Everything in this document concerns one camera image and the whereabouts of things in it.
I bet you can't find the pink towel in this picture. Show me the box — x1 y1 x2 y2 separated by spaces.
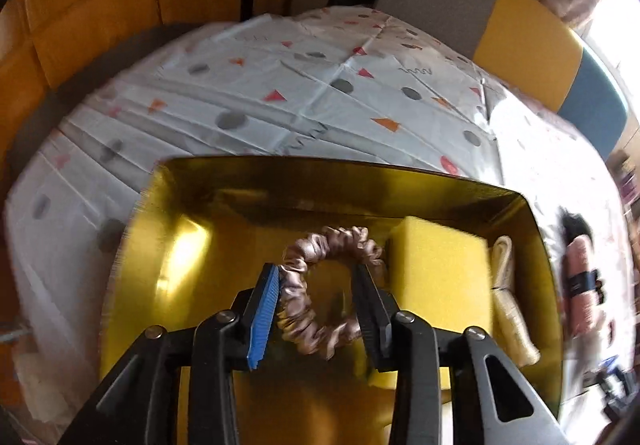
562 232 608 338

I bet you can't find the pink satin scrunchie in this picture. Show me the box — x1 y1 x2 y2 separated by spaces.
277 225 387 361

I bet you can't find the grey yellow blue bench backrest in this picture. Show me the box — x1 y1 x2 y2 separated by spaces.
375 0 631 158

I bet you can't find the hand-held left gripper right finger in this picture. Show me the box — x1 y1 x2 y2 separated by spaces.
350 260 571 445

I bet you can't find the gold tin box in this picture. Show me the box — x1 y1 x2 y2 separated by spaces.
100 156 566 445

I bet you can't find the wooden wardrobe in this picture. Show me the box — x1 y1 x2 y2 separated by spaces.
0 0 301 156

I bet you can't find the patterned white tablecloth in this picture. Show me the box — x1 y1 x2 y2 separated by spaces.
5 8 640 431

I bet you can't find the black wig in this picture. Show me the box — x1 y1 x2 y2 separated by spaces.
557 208 593 246

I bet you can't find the window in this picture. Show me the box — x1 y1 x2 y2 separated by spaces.
585 0 640 76

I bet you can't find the yellow sponge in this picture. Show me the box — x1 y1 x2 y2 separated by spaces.
367 215 496 391

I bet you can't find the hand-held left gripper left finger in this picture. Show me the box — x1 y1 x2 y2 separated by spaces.
57 262 281 445

